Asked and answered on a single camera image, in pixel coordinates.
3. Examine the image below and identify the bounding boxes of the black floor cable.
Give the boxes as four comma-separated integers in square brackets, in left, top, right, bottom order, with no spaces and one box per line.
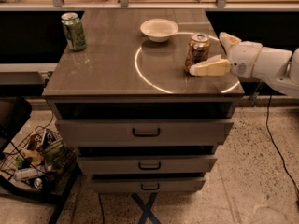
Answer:
[265,95,299,195]

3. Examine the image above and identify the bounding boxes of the grey drawer cabinet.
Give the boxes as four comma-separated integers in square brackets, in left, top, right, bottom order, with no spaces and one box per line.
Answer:
[44,8,244,181]

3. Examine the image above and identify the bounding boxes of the white bowl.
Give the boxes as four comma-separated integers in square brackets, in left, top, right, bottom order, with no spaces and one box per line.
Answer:
[140,19,178,43]

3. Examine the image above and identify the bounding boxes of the top grey drawer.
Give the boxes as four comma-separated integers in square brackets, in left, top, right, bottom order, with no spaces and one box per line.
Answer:
[56,119,233,147]

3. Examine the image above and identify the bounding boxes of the green snack bag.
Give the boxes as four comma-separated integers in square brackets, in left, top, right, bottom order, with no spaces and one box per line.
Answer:
[43,138,66,163]

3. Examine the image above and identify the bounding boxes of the orange soda can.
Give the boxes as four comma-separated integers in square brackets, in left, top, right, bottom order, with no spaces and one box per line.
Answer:
[185,33,210,72]

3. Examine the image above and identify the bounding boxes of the bottom grey drawer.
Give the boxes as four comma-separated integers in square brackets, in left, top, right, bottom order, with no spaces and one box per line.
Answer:
[90,177,206,193]

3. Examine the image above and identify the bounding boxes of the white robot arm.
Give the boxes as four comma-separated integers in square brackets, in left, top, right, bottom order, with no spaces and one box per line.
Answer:
[188,32,299,98]

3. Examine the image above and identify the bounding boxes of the grey drawer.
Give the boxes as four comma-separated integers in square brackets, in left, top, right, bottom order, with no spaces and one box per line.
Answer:
[90,177,206,193]
[78,155,217,175]
[56,119,233,147]

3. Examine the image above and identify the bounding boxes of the plastic water bottle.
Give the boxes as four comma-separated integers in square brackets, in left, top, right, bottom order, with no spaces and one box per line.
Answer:
[13,168,46,181]

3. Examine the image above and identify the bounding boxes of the black wire basket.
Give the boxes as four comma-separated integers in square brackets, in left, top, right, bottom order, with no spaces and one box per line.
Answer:
[0,126,76,191]

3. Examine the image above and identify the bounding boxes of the green soda can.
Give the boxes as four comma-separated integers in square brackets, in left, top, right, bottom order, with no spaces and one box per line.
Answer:
[61,12,86,51]

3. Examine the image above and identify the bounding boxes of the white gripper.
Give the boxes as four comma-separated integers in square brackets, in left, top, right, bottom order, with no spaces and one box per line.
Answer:
[189,32,263,78]

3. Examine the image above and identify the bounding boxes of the middle grey drawer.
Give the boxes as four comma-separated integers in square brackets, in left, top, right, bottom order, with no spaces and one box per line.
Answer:
[78,155,217,175]

